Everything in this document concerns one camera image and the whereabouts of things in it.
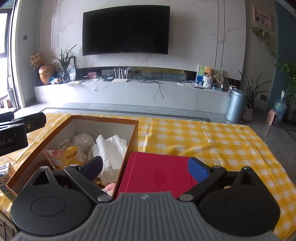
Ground water dispenser bottle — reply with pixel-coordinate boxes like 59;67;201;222
273;90;287;123

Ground black television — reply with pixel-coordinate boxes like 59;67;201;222
82;5;170;56

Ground dried flower bunch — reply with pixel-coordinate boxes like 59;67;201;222
29;51;46;69

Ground white tv console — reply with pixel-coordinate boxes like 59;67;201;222
35;80;230;114

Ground yellow checkered tablecloth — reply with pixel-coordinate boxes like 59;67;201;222
0;113;296;241

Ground pink knitted soft item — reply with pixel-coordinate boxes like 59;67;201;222
102;183;116;196

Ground orange cardboard box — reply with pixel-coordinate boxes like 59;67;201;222
5;114;139;200

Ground green potted plant glass vase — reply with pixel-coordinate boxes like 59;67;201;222
52;44;77;83

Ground grey metal trash bin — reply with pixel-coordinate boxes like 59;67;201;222
226;89;248;123

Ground golden acorn vase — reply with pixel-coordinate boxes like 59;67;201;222
39;64;55;85

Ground white wifi router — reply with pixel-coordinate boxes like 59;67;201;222
112;68;128;82

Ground small milk carton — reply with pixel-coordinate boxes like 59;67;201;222
0;163;16;202

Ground woven basket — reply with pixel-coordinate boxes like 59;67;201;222
243;102;252;121

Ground cellophane soft bundle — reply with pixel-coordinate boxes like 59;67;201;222
58;133;95;155

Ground tall leafy floor plant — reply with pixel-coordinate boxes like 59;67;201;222
239;69;272;109

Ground Deeyeo packaged wipes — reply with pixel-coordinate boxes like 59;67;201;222
42;146;86;170

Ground teddy bear bouquet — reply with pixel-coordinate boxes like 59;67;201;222
203;66;214;89

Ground black cables on console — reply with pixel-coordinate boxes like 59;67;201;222
134;72;165;100

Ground red box lid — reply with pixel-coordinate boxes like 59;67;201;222
116;152;197;198

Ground framed wall picture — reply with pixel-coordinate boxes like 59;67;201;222
253;6;272;30

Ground white towel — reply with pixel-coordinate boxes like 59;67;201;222
88;135;127;184

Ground hanging ivy plant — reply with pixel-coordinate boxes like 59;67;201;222
251;24;295;110

